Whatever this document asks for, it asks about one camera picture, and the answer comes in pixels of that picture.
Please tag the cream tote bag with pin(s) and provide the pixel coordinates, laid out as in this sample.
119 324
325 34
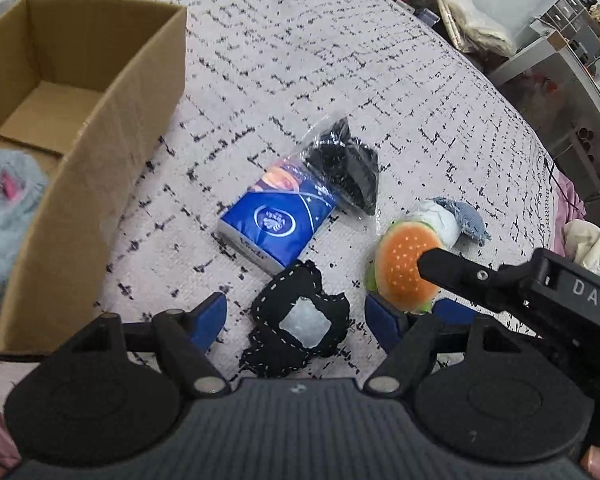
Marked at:
470 15

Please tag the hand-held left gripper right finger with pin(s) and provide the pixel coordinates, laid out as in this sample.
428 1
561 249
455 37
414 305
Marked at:
385 322

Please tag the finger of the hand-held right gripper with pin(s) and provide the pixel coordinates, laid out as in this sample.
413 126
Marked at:
455 309
455 272

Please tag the grey desktop drawer organiser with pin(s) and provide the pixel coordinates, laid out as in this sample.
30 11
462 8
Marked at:
565 10

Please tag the white desk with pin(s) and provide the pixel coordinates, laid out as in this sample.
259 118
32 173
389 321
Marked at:
545 70

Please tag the brown cardboard box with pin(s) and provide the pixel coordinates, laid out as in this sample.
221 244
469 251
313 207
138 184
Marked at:
105 160

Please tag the grey fluffy plush toy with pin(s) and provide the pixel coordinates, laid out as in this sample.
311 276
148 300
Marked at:
5 230

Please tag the black items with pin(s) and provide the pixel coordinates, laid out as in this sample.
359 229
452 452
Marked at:
350 170

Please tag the white black-flecked blanket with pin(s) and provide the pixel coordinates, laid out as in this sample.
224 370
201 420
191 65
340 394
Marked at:
305 60

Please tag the white and denim cloth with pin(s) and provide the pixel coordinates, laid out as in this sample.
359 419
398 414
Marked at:
445 220

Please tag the burger plush toy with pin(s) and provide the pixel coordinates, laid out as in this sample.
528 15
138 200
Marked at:
400 260

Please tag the crumpled pale blanket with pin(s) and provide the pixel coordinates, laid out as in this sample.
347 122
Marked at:
587 245

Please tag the blue tissue pack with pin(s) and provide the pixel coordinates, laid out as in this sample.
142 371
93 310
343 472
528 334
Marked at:
275 220

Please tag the black cloth with white stitching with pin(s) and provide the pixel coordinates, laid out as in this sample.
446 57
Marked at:
280 300

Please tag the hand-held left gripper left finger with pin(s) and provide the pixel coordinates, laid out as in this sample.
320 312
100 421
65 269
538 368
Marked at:
210 317

